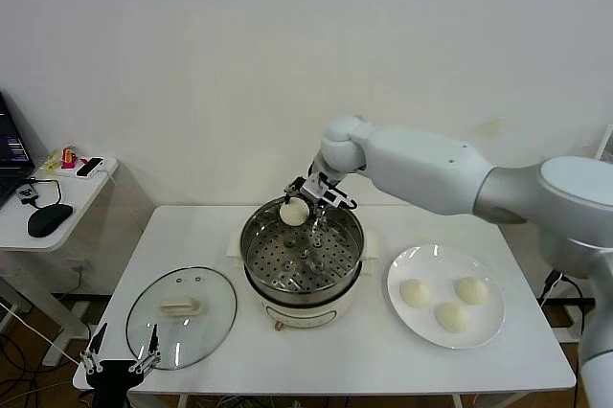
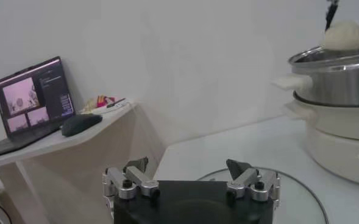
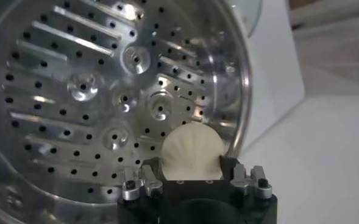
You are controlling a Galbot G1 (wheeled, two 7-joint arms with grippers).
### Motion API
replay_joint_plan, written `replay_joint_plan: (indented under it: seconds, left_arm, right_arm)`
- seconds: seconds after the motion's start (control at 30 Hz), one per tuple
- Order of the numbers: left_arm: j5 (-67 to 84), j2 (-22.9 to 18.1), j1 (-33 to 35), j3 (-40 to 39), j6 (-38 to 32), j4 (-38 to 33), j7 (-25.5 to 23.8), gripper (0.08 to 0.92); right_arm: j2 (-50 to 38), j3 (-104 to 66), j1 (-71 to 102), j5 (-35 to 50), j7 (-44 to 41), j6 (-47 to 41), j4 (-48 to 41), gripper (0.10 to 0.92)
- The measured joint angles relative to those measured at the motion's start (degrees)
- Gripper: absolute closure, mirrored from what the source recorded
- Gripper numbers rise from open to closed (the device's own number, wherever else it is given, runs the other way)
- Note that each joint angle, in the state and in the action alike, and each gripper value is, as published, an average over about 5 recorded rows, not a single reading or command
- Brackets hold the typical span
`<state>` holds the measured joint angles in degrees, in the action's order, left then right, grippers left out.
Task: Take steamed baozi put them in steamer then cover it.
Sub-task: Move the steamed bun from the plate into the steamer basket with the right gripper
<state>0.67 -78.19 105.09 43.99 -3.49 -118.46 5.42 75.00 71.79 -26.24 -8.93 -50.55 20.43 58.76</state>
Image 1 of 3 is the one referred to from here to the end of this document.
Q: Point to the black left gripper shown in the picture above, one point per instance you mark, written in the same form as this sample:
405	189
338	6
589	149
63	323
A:
115	374

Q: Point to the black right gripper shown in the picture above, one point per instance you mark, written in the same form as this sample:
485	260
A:
316	185

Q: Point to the white steamed baozi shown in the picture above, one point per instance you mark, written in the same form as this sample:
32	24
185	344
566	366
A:
293	214
414	293
472	290
450	317

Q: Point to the round glass pot lid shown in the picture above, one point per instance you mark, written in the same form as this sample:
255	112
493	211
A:
191	331

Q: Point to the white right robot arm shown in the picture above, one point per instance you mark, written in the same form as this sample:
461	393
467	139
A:
431	168

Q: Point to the stainless steel steamer pot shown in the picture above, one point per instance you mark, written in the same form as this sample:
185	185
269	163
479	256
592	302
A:
268	255

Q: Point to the cream electric cooker base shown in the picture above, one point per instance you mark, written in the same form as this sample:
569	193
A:
306	312

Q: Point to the black computer mouse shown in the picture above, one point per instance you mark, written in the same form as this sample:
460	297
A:
48	220

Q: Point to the white side table with laptop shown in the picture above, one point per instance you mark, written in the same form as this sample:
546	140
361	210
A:
86	197

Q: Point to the white round plate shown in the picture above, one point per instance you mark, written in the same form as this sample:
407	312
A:
431	326

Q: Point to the smartphone in white case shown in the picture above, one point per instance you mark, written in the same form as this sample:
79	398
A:
90	167

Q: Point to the pink snack packet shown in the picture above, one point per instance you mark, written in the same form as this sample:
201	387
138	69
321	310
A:
69	159

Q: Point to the yellow snack packet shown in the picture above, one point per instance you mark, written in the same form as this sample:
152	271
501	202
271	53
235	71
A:
52	161

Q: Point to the black laptop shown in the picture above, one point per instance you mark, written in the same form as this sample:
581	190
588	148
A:
9	159

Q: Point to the white side table with diffuser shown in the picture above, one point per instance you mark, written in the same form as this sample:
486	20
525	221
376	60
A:
572	322

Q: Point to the glass diffuser with wooden base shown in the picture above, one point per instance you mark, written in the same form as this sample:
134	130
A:
608	140

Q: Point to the white wall socket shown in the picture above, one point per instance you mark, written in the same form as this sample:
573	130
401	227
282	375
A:
80	268

